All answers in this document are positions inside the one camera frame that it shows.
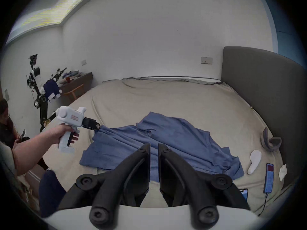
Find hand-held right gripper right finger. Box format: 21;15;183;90
158;143;251;228

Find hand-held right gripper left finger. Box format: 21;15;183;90
58;143;151;227

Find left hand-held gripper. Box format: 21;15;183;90
56;106;101;153

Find blue shirt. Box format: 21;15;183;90
79;112;245;183

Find person's left hand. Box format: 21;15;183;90
44;123;80;145

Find wooden chair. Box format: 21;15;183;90
63;83;84;100

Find wooden desk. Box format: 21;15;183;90
58;70;94;98

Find black robot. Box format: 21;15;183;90
26;54;68;133

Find bed with beige sheet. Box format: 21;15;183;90
39;77;289;218

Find person's legs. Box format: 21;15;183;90
39;170;67;218

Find blue phone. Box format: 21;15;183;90
264;163;274;194

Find person's body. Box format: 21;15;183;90
0;141;19;201

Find white crumpled tissue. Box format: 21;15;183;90
278;163;288;182

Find grey padded headboard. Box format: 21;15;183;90
221;46;307;189

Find thin dark cable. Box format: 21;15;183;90
258;192;269;216

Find grey curved head strap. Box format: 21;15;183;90
262;127;282;152

